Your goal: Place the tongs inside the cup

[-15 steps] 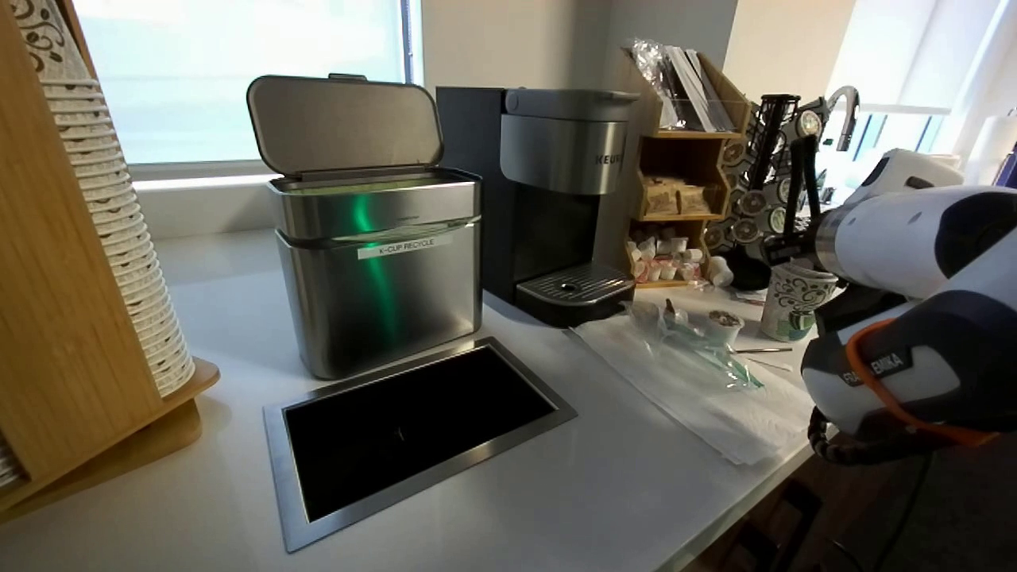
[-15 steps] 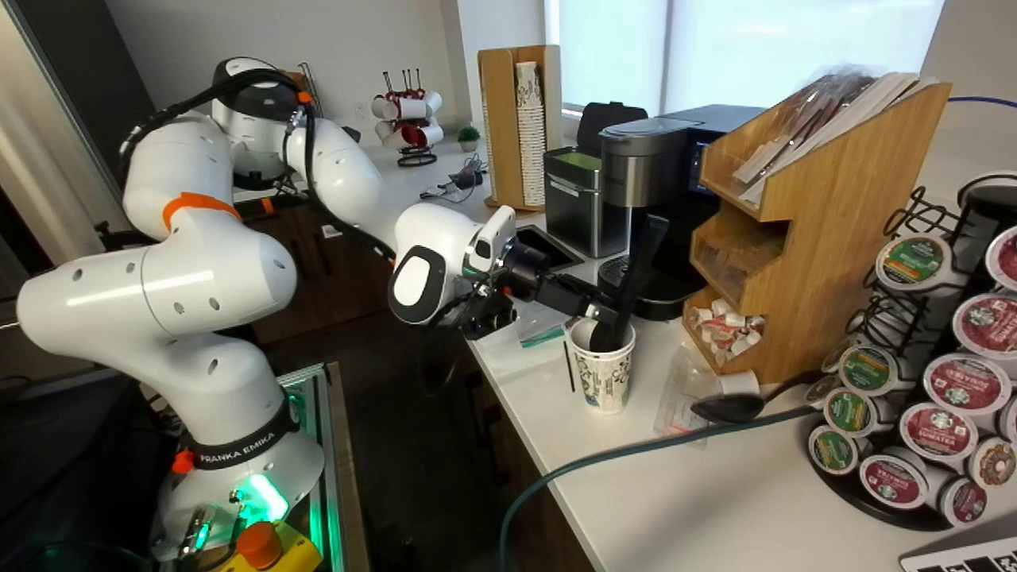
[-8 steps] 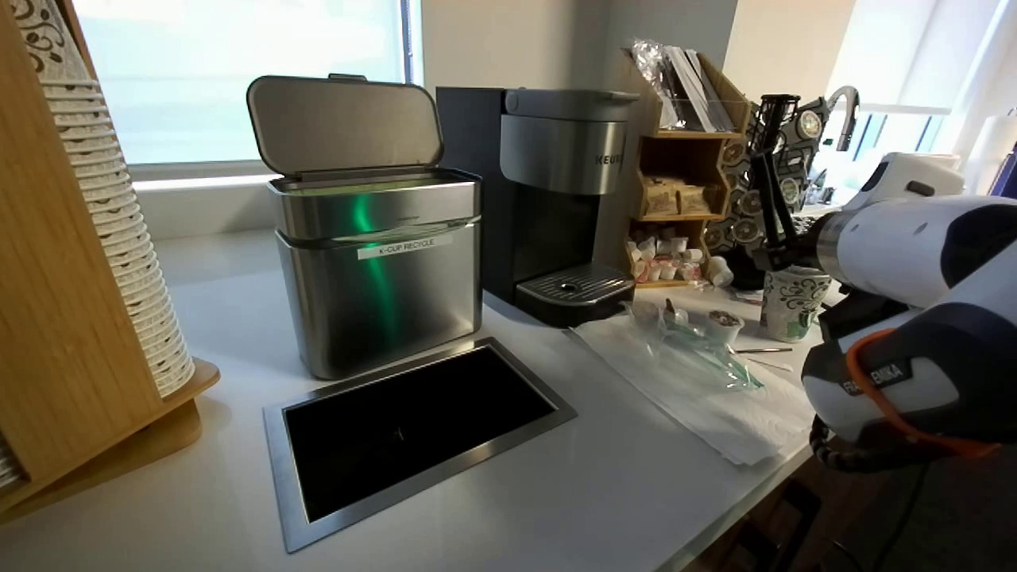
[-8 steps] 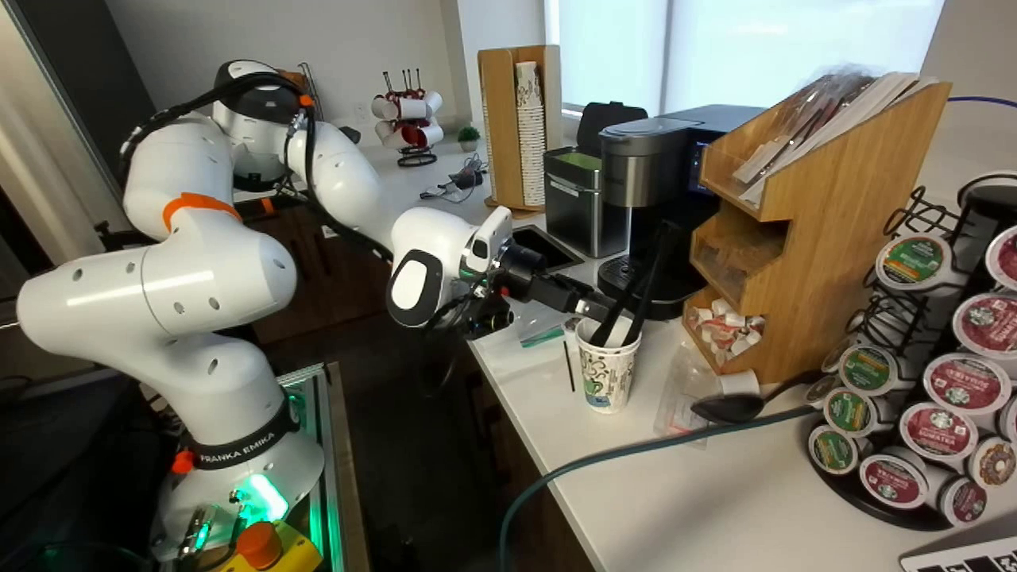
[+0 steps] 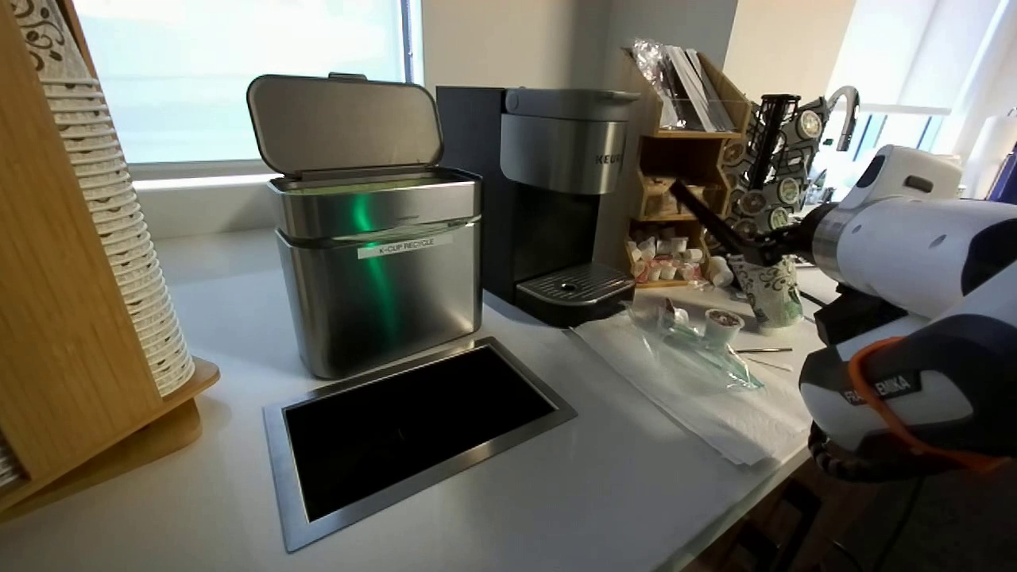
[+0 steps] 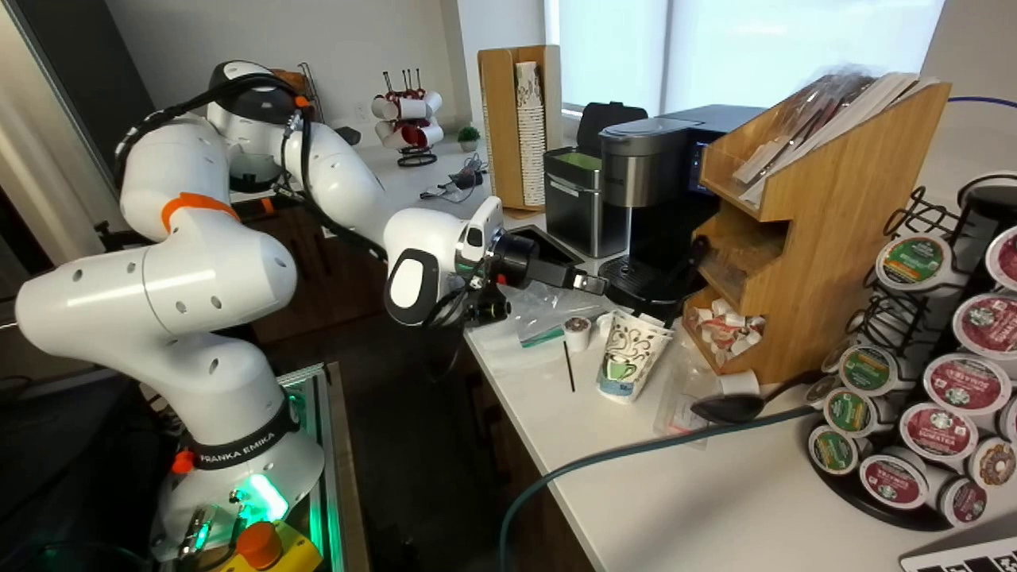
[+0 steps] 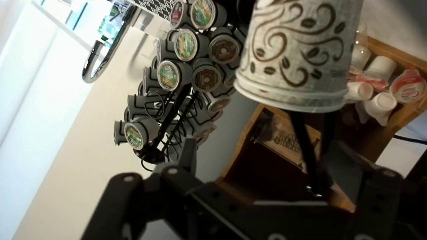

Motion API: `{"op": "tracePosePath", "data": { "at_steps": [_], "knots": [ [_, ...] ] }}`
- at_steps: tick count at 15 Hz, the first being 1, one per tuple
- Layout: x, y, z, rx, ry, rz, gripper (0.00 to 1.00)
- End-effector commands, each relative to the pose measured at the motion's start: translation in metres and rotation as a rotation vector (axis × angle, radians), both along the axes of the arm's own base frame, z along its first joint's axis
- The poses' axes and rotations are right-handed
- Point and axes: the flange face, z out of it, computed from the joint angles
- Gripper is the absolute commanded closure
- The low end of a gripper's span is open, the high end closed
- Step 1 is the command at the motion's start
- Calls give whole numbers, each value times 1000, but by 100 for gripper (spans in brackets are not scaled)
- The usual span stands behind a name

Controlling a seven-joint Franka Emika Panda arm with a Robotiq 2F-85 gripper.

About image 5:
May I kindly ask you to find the wooden cup stack holder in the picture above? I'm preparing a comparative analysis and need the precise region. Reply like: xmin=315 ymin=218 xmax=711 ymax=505
xmin=0 ymin=0 xmax=224 ymax=517

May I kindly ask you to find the metal framed countertop chute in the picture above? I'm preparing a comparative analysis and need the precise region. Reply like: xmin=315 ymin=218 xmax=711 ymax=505
xmin=260 ymin=335 xmax=580 ymax=556

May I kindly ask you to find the black silver coffee machine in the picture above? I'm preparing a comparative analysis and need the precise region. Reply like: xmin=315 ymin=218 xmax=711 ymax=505
xmin=431 ymin=81 xmax=663 ymax=330

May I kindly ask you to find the clear bag with cutlery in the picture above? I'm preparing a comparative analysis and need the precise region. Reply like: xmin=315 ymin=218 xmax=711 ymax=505
xmin=628 ymin=294 xmax=767 ymax=394

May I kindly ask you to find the wooden condiment organizer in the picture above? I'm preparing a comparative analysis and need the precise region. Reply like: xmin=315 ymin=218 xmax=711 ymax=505
xmin=623 ymin=39 xmax=758 ymax=294

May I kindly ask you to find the large bright window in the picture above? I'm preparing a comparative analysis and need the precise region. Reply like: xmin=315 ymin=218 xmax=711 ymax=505
xmin=71 ymin=0 xmax=422 ymax=179

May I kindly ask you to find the chrome faucet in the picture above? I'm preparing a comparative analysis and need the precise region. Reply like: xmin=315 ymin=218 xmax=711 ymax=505
xmin=823 ymin=81 xmax=864 ymax=155

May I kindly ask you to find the stack of paper cups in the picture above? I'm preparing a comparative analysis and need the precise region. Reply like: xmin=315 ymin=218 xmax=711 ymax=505
xmin=9 ymin=0 xmax=199 ymax=401

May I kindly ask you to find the clear plastic sheet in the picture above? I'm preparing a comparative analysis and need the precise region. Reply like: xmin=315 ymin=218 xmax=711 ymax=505
xmin=565 ymin=311 xmax=818 ymax=470

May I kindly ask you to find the stainless steel lidded bin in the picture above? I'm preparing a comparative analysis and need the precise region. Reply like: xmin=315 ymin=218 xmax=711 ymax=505
xmin=246 ymin=71 xmax=488 ymax=380

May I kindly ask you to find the clear wrapped cutlery packet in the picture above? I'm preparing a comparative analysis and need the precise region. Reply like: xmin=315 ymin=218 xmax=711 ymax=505
xmin=628 ymin=39 xmax=724 ymax=137

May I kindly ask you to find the window with white blind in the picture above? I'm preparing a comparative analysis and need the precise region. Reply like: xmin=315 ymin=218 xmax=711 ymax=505
xmin=829 ymin=0 xmax=1017 ymax=161

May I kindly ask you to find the black wire pod carousel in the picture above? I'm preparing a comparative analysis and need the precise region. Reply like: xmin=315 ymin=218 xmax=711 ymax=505
xmin=705 ymin=92 xmax=840 ymax=252

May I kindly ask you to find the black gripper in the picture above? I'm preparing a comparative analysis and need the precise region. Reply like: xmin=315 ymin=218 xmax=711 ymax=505
xmin=737 ymin=203 xmax=840 ymax=273

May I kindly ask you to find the thin stirrer stick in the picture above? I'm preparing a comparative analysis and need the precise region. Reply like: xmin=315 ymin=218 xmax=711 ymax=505
xmin=735 ymin=341 xmax=797 ymax=358

